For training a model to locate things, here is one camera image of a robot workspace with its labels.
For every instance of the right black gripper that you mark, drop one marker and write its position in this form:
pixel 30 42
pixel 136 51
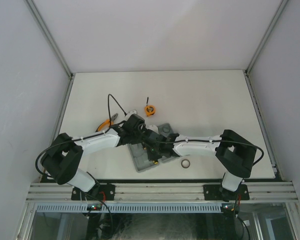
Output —
pixel 155 157

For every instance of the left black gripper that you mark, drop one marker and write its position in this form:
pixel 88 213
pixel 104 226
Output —
pixel 137 141

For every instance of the grey plastic tool case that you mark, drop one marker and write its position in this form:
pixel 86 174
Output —
pixel 138 151

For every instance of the black tape roll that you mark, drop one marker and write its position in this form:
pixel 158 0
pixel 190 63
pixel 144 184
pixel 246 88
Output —
pixel 185 163

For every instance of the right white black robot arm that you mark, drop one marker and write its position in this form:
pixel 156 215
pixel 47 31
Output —
pixel 233 151

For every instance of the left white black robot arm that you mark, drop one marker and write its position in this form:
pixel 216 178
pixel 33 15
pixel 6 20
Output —
pixel 61 160

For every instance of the orange black pliers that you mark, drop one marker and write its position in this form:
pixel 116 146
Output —
pixel 107 122

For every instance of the orange tape measure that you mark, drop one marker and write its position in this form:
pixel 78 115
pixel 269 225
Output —
pixel 150 110

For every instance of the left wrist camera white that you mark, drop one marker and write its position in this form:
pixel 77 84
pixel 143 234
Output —
pixel 131 112

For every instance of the blue slotted cable duct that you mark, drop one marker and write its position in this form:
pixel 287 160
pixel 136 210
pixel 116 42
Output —
pixel 129 208

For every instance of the right aluminium frame post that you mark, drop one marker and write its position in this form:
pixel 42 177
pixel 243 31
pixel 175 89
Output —
pixel 267 34

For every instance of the aluminium frame post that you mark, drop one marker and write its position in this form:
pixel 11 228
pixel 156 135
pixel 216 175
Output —
pixel 267 34
pixel 37 16

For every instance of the aluminium front rail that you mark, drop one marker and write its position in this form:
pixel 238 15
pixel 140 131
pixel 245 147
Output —
pixel 259 192

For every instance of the left aluminium frame post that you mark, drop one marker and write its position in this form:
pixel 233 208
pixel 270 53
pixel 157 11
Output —
pixel 37 16

